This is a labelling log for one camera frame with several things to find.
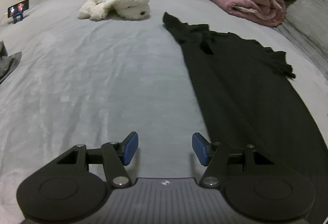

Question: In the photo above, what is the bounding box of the grey folded garment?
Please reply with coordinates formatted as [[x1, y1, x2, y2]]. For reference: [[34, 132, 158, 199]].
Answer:
[[0, 41, 22, 84]]

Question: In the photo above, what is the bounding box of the grey quilted headboard cover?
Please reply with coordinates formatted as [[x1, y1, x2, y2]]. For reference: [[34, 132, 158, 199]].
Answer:
[[275, 0, 328, 77]]

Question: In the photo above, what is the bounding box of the black t-shirt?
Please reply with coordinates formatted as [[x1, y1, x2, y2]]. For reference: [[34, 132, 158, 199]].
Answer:
[[163, 13, 327, 178]]

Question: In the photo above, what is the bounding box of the phone on blue stand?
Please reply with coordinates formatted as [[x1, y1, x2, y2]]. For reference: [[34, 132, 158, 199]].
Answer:
[[7, 0, 30, 24]]

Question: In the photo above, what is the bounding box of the white plush dog toy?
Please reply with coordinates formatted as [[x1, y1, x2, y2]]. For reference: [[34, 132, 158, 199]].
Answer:
[[78, 0, 150, 21]]

